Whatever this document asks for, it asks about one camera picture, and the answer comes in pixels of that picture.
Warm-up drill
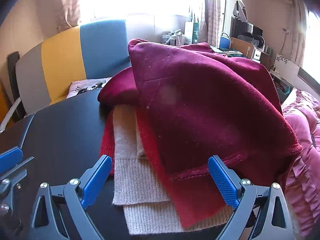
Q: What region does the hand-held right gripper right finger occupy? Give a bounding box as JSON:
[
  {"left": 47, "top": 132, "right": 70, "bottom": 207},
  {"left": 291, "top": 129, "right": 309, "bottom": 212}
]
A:
[{"left": 208, "top": 155, "right": 298, "bottom": 240}]

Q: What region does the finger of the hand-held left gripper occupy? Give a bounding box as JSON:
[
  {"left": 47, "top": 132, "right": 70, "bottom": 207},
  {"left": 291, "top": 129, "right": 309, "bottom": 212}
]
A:
[{"left": 0, "top": 147, "right": 35, "bottom": 200}]

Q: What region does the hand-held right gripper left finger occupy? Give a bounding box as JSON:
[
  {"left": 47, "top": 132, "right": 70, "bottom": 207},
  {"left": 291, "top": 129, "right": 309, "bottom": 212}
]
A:
[{"left": 27, "top": 155, "right": 113, "bottom": 240}]

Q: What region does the maroon fleece cloth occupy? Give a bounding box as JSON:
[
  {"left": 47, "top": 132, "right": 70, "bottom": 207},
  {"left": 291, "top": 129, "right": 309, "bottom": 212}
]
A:
[{"left": 98, "top": 39, "right": 304, "bottom": 190}]

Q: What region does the red knit sweater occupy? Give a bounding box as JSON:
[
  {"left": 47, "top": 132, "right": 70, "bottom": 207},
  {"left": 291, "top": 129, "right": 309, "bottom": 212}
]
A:
[{"left": 99, "top": 110, "right": 234, "bottom": 228}]

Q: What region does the beige knit sweater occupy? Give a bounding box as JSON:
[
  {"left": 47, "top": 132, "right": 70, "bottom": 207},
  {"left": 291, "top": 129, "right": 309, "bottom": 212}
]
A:
[{"left": 112, "top": 104, "right": 234, "bottom": 235}]

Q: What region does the black board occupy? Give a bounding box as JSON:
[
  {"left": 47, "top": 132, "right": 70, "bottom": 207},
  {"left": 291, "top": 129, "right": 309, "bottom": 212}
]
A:
[{"left": 6, "top": 51, "right": 25, "bottom": 122}]

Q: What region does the pink cat-print cushion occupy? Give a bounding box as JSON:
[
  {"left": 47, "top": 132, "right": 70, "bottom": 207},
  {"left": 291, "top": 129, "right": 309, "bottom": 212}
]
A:
[{"left": 66, "top": 77, "right": 113, "bottom": 99}]

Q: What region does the pink quilt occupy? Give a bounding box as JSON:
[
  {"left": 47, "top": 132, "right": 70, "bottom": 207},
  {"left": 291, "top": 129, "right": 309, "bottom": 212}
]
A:
[{"left": 281, "top": 87, "right": 320, "bottom": 230}]

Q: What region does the teal box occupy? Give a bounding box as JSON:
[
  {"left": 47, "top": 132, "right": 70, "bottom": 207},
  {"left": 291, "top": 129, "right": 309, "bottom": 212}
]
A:
[{"left": 274, "top": 78, "right": 293, "bottom": 93}]

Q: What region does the grey yellow blue armchair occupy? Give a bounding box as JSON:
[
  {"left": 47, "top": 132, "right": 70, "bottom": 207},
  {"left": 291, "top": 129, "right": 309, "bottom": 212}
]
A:
[{"left": 0, "top": 19, "right": 132, "bottom": 133}]

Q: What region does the white flower-print box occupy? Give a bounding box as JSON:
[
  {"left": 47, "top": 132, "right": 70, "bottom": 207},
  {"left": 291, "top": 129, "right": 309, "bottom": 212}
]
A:
[{"left": 274, "top": 53, "right": 300, "bottom": 77}]

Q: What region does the wooden board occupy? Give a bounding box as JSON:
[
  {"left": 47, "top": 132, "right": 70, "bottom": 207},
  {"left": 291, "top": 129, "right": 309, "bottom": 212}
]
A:
[{"left": 230, "top": 37, "right": 256, "bottom": 60}]

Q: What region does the blue chair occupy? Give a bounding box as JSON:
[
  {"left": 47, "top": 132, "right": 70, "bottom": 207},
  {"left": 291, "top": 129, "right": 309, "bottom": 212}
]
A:
[{"left": 219, "top": 32, "right": 231, "bottom": 49}]

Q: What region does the cluster of jars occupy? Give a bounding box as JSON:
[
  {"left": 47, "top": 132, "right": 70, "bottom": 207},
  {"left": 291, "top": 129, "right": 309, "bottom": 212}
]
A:
[{"left": 162, "top": 29, "right": 187, "bottom": 46}]

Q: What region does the white green paper bag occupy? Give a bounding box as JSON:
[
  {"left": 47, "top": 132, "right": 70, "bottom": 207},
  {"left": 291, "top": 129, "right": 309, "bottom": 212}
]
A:
[{"left": 184, "top": 21, "right": 200, "bottom": 45}]

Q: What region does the black appliance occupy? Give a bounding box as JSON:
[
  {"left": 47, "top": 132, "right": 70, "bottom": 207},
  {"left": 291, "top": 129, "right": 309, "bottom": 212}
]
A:
[{"left": 230, "top": 16, "right": 263, "bottom": 47}]

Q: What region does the pink patterned curtain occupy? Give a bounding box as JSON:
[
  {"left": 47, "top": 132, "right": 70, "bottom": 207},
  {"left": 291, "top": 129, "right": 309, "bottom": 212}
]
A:
[
  {"left": 199, "top": 0, "right": 227, "bottom": 47},
  {"left": 56, "top": 0, "right": 83, "bottom": 33}
]

